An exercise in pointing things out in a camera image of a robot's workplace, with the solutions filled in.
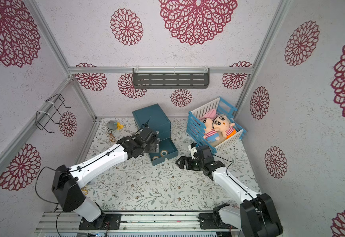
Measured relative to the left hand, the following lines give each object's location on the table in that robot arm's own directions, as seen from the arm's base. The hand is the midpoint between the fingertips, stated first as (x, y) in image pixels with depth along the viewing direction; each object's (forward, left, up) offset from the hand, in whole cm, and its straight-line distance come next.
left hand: (150, 145), depth 83 cm
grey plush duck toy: (+26, +31, -13) cm, 42 cm away
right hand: (-7, -20, -8) cm, 22 cm away
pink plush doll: (+13, -38, -7) cm, 41 cm away
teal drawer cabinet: (+20, -1, +2) cm, 20 cm away
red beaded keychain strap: (+18, +32, -18) cm, 41 cm away
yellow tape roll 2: (+1, -1, -16) cm, 16 cm away
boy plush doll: (+20, -45, -3) cm, 49 cm away
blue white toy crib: (+18, -28, -8) cm, 34 cm away
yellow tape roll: (+4, -7, -15) cm, 17 cm away
